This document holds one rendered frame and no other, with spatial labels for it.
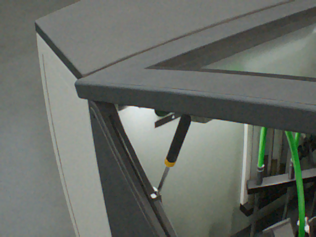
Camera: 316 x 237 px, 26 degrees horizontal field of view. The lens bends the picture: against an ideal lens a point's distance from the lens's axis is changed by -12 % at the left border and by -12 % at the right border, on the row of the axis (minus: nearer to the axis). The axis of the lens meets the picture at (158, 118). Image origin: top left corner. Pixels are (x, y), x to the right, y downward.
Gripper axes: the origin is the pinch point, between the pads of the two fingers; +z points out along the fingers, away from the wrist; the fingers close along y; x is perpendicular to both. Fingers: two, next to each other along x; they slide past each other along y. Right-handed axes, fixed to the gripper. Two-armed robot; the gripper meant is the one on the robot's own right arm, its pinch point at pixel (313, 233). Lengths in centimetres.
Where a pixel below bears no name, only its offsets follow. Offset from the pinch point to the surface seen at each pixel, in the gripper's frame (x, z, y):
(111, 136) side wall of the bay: 40, -9, 34
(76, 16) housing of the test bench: 40, 6, 63
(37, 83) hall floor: 45, 242, 90
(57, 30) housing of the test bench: 45, 4, 61
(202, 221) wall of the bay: 19.7, 30.7, 10.7
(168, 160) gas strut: 33.5, -25.3, 27.0
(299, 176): 9.6, -23.0, 16.6
